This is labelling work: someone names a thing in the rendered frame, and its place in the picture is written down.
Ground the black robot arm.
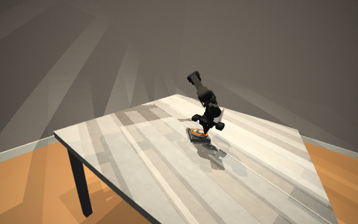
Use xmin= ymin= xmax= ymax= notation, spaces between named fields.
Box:
xmin=187 ymin=71 xmax=221 ymax=126

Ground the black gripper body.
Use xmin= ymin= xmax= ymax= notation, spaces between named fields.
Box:
xmin=192 ymin=110 xmax=225 ymax=131

